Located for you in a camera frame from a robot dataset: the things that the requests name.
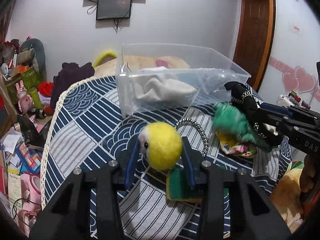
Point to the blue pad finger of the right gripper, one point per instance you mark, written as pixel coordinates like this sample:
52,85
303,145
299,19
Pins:
275,109

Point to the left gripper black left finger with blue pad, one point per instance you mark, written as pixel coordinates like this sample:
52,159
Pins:
67,214

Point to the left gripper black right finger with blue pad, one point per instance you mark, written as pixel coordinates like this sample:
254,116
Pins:
251,213

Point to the black fabric pouch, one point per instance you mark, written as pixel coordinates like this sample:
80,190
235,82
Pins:
244,101

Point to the green knitted soft toy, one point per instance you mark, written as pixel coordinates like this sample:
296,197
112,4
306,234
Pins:
229,120

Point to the floral fabric scrunchie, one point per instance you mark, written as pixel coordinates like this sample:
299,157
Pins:
232,146

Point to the green yellow sponge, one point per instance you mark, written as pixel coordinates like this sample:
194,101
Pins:
180,184

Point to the black white hair band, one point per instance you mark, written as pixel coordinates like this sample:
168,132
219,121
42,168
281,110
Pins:
199,129

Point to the yellow felt bird ball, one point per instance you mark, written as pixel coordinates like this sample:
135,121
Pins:
161,145

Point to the white soft cloth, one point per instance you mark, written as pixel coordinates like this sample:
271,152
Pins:
159,85

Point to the white wardrobe door pink hearts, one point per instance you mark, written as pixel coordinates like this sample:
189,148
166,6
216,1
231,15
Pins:
294,54

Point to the brown wooden door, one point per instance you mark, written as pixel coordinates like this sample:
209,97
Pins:
255,36

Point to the blue white patterned tablecloth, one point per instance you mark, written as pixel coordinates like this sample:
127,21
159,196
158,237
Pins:
88,131

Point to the clear plastic storage box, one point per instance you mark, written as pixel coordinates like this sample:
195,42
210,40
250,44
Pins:
209,71

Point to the pink rabbit toy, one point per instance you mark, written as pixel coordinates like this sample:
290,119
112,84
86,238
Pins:
25,101

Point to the green cylinder bottle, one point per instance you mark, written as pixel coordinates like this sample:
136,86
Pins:
35,97

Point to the red plush item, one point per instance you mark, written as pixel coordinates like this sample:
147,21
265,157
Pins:
45,88

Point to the green cardboard box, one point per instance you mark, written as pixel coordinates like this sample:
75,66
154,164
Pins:
30,78

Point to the dark purple garment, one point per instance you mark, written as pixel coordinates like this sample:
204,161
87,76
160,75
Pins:
68,75

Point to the beige patchwork plush blanket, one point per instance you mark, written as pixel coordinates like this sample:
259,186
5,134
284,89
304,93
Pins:
139,62

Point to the grey green plush toy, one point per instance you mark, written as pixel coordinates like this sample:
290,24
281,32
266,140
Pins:
32,52

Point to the yellow curved plush tube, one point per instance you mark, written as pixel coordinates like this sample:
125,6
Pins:
105,54

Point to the small black wall monitor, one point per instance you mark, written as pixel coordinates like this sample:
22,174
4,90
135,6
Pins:
113,9

